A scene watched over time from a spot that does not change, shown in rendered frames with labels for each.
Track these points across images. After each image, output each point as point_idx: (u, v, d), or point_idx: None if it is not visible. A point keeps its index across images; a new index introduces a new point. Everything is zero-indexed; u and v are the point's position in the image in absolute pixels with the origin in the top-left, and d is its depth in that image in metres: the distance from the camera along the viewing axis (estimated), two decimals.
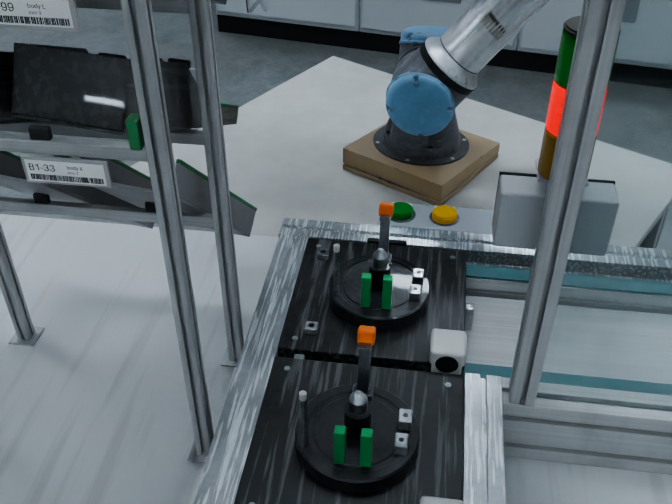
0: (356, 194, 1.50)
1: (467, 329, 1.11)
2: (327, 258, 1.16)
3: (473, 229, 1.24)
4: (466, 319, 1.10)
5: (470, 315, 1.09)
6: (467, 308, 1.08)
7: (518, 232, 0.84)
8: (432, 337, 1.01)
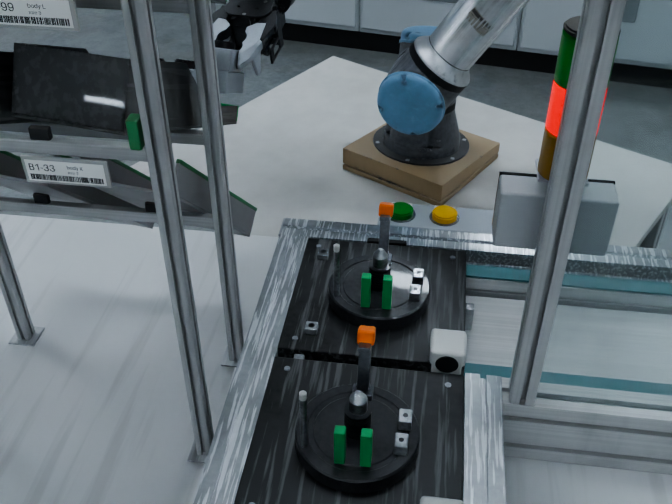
0: (356, 194, 1.50)
1: (467, 329, 1.11)
2: (327, 258, 1.16)
3: (473, 229, 1.24)
4: (466, 319, 1.10)
5: (470, 315, 1.09)
6: (467, 308, 1.08)
7: (518, 232, 0.84)
8: (432, 337, 1.01)
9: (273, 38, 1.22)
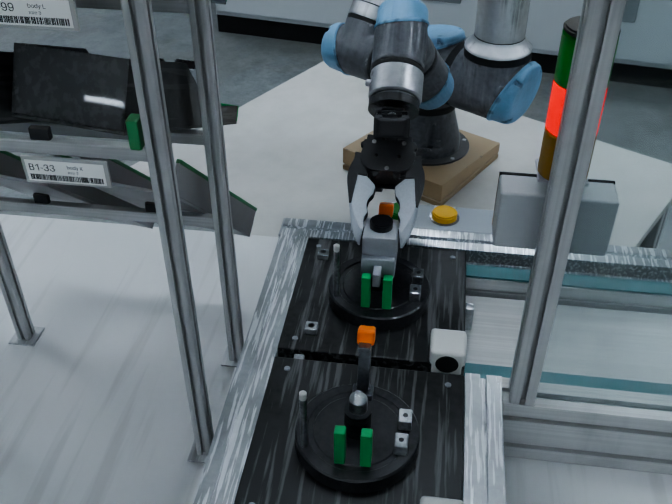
0: None
1: (467, 329, 1.11)
2: (327, 258, 1.16)
3: (473, 229, 1.24)
4: (466, 319, 1.10)
5: (470, 315, 1.09)
6: (467, 308, 1.08)
7: (518, 232, 0.84)
8: (432, 337, 1.01)
9: None
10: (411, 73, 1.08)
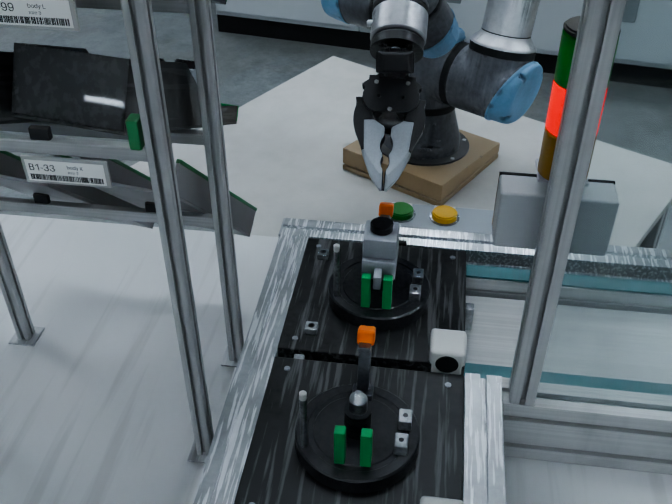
0: (356, 194, 1.50)
1: (467, 329, 1.11)
2: (327, 258, 1.16)
3: (473, 229, 1.24)
4: (466, 319, 1.10)
5: (470, 315, 1.09)
6: (467, 308, 1.08)
7: (518, 232, 0.84)
8: (432, 337, 1.01)
9: None
10: (415, 11, 1.03)
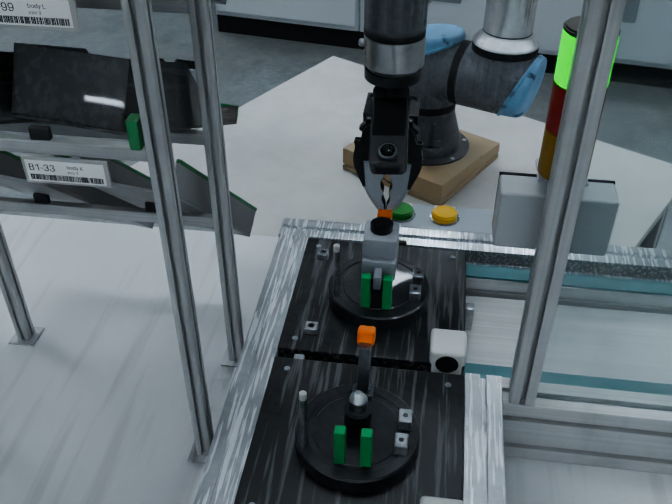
0: (356, 194, 1.50)
1: (467, 329, 1.11)
2: (327, 258, 1.16)
3: (473, 229, 1.24)
4: (466, 319, 1.10)
5: (470, 315, 1.09)
6: (467, 308, 1.08)
7: (518, 232, 0.84)
8: (432, 337, 1.01)
9: None
10: (410, 54, 0.93)
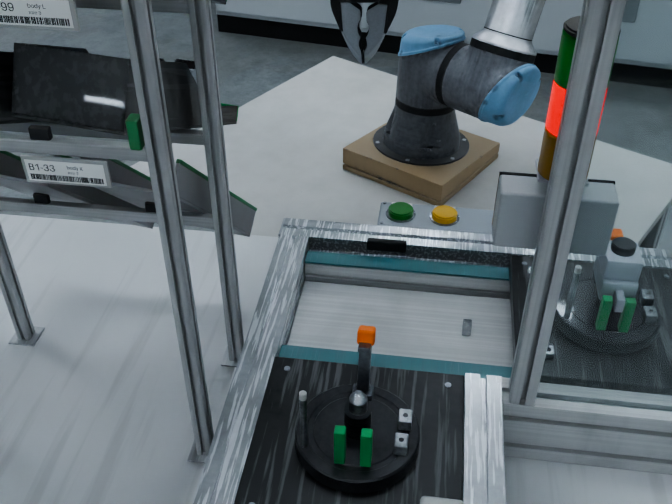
0: (356, 194, 1.50)
1: None
2: None
3: (473, 229, 1.24)
4: (464, 335, 1.11)
5: (468, 331, 1.11)
6: (465, 324, 1.10)
7: (518, 232, 0.84)
8: None
9: None
10: None
